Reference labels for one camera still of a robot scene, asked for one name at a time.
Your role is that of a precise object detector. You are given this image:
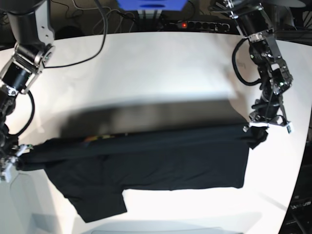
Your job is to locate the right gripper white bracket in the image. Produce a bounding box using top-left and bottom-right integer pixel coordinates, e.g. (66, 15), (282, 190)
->
(0, 144), (33, 182)

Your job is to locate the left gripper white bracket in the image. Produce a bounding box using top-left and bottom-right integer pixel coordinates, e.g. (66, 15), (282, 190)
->
(242, 97), (293, 135)

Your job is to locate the black T-shirt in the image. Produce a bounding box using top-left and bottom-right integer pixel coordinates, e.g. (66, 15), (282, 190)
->
(17, 124), (268, 223)

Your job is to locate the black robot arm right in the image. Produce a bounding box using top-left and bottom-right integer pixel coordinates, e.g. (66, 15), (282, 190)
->
(0, 0), (55, 182)

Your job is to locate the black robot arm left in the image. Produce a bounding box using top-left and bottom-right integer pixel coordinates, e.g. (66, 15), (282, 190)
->
(209, 0), (293, 133)

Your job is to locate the white bin at table corner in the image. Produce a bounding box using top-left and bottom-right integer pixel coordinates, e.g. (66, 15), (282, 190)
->
(0, 171), (75, 234)

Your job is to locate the black power strip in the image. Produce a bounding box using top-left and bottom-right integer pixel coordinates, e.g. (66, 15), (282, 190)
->
(170, 21), (230, 33)

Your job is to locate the blue box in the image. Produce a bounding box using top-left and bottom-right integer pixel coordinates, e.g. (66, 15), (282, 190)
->
(117, 0), (188, 11)

